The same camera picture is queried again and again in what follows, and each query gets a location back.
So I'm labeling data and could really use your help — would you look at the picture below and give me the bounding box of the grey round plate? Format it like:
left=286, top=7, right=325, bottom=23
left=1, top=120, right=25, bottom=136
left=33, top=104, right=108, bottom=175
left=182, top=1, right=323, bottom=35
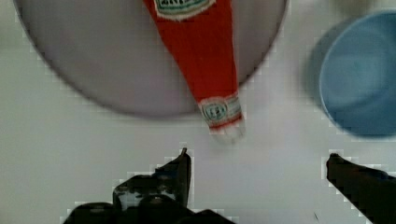
left=12, top=0, right=288, bottom=118

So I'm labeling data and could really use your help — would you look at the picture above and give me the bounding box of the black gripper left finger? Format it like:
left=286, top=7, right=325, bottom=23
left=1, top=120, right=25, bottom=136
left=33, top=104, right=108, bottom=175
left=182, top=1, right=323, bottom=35
left=112, top=147, right=191, bottom=211

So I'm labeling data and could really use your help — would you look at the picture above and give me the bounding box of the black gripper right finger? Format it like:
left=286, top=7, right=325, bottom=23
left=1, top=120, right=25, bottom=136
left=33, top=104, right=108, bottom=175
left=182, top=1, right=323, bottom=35
left=326, top=153, right=396, bottom=224

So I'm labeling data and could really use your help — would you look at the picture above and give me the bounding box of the red felt ketchup bottle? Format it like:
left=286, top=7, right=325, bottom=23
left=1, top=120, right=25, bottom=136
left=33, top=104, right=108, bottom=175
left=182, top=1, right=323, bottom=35
left=143, top=0, right=245, bottom=144

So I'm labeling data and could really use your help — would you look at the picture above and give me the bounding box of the blue bowl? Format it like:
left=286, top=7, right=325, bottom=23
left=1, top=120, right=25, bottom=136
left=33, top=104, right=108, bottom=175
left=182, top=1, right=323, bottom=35
left=307, top=8, right=396, bottom=139

